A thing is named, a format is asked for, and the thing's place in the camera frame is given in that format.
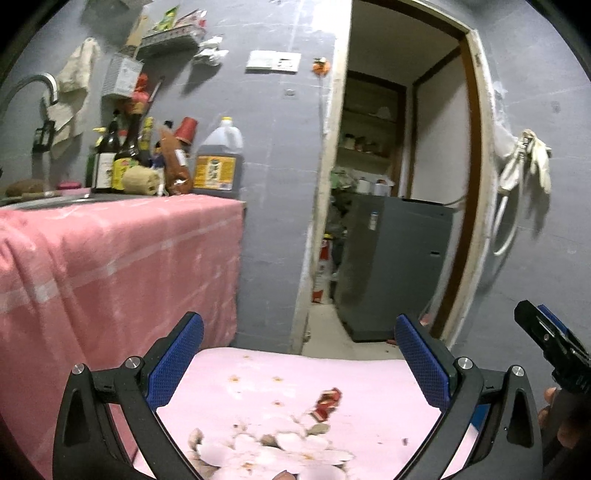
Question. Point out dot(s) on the red cardboard scrap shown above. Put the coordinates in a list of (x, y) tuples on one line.
[(326, 404)]

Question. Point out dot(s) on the pink floral table cloth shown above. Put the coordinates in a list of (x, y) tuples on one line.
[(240, 414)]

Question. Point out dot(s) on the red checked counter cloth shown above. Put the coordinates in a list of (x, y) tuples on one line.
[(99, 282)]

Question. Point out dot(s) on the beige hanging towel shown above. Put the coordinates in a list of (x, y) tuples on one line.
[(74, 86)]

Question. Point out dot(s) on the dark glass bottle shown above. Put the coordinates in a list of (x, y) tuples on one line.
[(107, 149), (128, 155)]

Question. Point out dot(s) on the white rubber glove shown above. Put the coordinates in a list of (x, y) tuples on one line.
[(531, 154)]

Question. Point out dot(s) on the small beige scrap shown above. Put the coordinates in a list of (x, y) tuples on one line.
[(318, 429)]

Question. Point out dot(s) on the white wall socket panel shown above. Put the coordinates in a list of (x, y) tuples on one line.
[(273, 61)]

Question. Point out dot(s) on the white red rice sack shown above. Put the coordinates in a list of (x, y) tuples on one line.
[(323, 276)]

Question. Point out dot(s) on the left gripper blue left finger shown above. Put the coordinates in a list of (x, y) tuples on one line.
[(141, 385)]

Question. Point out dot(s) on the person's right hand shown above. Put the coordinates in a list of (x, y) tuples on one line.
[(557, 419)]

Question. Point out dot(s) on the orange wall hook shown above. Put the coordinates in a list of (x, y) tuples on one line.
[(321, 67)]

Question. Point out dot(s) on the white wall rack shelf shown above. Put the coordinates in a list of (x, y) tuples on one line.
[(174, 40)]

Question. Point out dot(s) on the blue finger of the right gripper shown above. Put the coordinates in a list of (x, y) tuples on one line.
[(560, 347), (552, 324)]

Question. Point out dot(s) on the chrome sink faucet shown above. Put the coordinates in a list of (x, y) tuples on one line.
[(23, 109)]

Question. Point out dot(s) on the beige loofah sponge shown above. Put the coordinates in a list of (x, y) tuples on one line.
[(139, 180)]

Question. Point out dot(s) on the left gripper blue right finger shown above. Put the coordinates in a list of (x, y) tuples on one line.
[(464, 395)]

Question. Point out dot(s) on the large dark soy sauce jug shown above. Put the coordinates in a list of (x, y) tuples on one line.
[(218, 170)]

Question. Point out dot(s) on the red bottle cap cup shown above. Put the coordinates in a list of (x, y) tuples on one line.
[(186, 130)]

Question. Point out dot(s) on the white box on wall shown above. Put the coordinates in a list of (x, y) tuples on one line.
[(121, 76)]

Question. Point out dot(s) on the brown sauce pouch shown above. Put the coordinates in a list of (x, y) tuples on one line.
[(177, 176)]

